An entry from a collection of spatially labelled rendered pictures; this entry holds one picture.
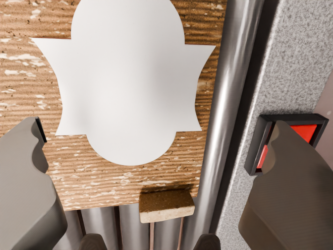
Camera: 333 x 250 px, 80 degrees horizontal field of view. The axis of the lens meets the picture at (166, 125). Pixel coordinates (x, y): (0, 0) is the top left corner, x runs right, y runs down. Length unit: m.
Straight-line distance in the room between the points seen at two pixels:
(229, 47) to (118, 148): 0.13
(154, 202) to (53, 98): 0.14
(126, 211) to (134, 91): 0.18
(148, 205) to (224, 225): 0.17
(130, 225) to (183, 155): 0.14
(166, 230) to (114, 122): 0.20
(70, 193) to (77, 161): 0.04
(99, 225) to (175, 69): 0.23
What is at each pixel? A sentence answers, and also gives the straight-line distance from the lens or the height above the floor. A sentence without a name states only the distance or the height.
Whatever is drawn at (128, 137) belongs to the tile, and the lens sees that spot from 0.18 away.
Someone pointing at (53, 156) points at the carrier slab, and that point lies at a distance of 0.21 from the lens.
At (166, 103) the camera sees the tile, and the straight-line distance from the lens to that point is 0.17.
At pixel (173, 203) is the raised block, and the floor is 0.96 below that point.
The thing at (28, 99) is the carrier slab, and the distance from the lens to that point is 0.19.
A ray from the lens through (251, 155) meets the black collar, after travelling 0.26.
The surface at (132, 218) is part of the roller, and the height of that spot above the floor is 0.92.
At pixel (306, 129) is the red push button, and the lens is 0.28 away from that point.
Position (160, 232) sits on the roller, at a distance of 0.34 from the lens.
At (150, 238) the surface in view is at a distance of 0.43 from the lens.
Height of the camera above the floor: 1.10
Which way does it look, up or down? 59 degrees down
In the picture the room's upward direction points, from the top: 162 degrees clockwise
